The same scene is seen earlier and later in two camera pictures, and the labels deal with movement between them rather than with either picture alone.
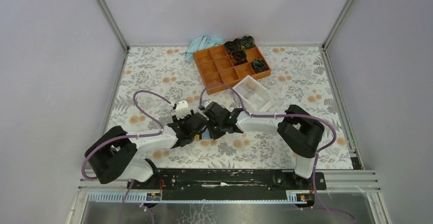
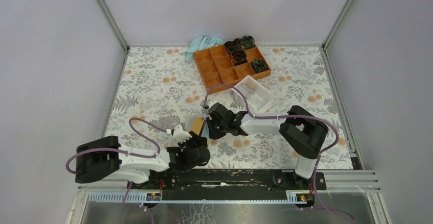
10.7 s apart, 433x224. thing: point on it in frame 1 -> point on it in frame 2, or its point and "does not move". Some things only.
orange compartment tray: [214, 66] does not move
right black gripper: [213, 134] does not move
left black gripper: [174, 120] -> [197, 141]
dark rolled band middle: [239, 56] does not move
